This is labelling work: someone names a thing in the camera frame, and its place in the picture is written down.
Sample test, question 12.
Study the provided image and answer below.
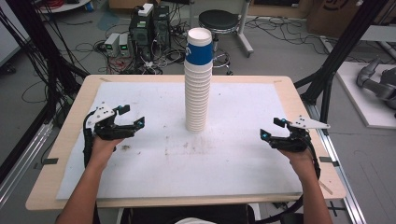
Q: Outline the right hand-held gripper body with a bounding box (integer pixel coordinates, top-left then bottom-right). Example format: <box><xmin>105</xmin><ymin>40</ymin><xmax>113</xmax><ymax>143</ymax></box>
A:
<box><xmin>269</xmin><ymin>114</ymin><xmax>332</xmax><ymax>154</ymax></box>

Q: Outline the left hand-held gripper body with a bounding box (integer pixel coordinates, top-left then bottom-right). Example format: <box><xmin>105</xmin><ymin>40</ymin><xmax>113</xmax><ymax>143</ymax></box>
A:
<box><xmin>83</xmin><ymin>102</ymin><xmax>136</xmax><ymax>141</ymax></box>

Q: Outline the stack of white paper cups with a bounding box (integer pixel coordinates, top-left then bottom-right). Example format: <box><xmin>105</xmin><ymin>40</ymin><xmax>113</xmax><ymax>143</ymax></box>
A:
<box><xmin>183</xmin><ymin>60</ymin><xmax>214</xmax><ymax>133</ymax></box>

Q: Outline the person's right hand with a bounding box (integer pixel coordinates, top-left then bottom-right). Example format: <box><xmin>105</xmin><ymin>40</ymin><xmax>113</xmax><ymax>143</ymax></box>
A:
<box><xmin>277</xmin><ymin>147</ymin><xmax>318</xmax><ymax>179</ymax></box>

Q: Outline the person's left hand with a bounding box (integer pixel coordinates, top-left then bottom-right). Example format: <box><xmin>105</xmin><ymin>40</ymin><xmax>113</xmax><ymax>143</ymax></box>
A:
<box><xmin>89</xmin><ymin>135</ymin><xmax>125</xmax><ymax>171</ymax></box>

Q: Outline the black tape piece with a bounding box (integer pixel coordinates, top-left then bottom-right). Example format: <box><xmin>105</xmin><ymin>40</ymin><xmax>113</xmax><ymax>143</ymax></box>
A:
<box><xmin>318</xmin><ymin>156</ymin><xmax>341</xmax><ymax>168</ymax></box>
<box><xmin>33</xmin><ymin>157</ymin><xmax>60</xmax><ymax>171</ymax></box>

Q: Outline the white foam mat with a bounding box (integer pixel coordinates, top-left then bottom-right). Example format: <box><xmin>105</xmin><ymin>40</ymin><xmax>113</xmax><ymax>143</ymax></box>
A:
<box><xmin>55</xmin><ymin>81</ymin><xmax>304</xmax><ymax>201</ymax></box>

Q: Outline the grey bench power supply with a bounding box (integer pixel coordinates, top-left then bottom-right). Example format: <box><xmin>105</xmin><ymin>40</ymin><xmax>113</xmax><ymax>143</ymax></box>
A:
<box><xmin>104</xmin><ymin>32</ymin><xmax>121</xmax><ymax>58</ymax></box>
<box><xmin>118</xmin><ymin>33</ymin><xmax>132</xmax><ymax>58</ymax></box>

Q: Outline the black computer tower green label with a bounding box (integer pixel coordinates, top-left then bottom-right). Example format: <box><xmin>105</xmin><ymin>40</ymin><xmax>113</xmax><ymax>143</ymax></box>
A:
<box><xmin>128</xmin><ymin>13</ymin><xmax>155</xmax><ymax>63</ymax></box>

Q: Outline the wooden table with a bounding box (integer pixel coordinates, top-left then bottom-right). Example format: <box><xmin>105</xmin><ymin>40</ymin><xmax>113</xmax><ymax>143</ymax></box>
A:
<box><xmin>25</xmin><ymin>74</ymin><xmax>347</xmax><ymax>212</ymax></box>

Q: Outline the white platform board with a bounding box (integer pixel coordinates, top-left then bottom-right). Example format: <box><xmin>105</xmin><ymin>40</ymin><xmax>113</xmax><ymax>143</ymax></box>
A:
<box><xmin>335</xmin><ymin>61</ymin><xmax>396</xmax><ymax>131</ymax></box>

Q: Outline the white metal stand leg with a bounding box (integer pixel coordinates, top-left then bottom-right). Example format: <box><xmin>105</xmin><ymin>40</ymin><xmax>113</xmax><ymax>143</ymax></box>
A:
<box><xmin>236</xmin><ymin>0</ymin><xmax>255</xmax><ymax>59</ymax></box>

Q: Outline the small white box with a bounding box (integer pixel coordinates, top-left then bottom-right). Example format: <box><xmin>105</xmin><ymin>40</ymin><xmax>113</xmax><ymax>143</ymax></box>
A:
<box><xmin>137</xmin><ymin>3</ymin><xmax>155</xmax><ymax>18</ymax></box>

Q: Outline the person's dark clothing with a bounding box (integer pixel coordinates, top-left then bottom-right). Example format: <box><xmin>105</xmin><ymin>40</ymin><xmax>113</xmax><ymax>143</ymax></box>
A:
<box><xmin>120</xmin><ymin>203</ymin><xmax>257</xmax><ymax>224</ymax></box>

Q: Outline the brown cardboard box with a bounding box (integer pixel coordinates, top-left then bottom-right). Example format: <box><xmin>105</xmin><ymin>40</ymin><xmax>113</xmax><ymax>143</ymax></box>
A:
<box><xmin>305</xmin><ymin>0</ymin><xmax>369</xmax><ymax>39</ymax></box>

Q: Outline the round white table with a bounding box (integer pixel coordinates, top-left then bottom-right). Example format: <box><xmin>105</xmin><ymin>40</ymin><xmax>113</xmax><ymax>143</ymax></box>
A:
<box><xmin>36</xmin><ymin>0</ymin><xmax>95</xmax><ymax>15</ymax></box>

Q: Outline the black round stool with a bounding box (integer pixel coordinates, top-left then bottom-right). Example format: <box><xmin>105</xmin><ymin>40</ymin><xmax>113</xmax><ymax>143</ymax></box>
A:
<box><xmin>198</xmin><ymin>8</ymin><xmax>241</xmax><ymax>77</ymax></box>

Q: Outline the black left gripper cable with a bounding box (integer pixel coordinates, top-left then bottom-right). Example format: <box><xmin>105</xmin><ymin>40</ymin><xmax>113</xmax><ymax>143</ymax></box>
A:
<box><xmin>81</xmin><ymin>117</ymin><xmax>95</xmax><ymax>170</ymax></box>

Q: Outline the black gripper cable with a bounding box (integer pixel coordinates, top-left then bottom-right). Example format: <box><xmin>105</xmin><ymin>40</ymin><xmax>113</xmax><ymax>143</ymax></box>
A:
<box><xmin>255</xmin><ymin>134</ymin><xmax>322</xmax><ymax>224</ymax></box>
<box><xmin>81</xmin><ymin>117</ymin><xmax>95</xmax><ymax>170</ymax></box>

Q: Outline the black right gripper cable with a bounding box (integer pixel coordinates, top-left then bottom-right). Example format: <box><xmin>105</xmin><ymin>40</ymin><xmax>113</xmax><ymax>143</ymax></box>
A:
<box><xmin>255</xmin><ymin>134</ymin><xmax>322</xmax><ymax>224</ymax></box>

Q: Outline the tangle of floor cables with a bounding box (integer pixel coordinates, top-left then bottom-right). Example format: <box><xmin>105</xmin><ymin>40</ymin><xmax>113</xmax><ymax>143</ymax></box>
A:
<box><xmin>92</xmin><ymin>18</ymin><xmax>191</xmax><ymax>76</ymax></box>

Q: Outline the aluminium rail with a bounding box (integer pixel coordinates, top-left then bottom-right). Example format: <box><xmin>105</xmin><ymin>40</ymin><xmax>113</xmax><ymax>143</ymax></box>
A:
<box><xmin>0</xmin><ymin>121</ymin><xmax>54</xmax><ymax>208</ymax></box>
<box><xmin>303</xmin><ymin>102</ymin><xmax>369</xmax><ymax>224</ymax></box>

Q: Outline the black slanted frame post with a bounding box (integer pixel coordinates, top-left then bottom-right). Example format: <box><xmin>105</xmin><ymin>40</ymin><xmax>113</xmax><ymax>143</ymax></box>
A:
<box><xmin>293</xmin><ymin>0</ymin><xmax>390</xmax><ymax>125</ymax></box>

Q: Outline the black frame post with cables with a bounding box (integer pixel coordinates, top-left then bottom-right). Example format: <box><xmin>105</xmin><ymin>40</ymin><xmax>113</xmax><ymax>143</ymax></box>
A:
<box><xmin>0</xmin><ymin>0</ymin><xmax>90</xmax><ymax>126</ymax></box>

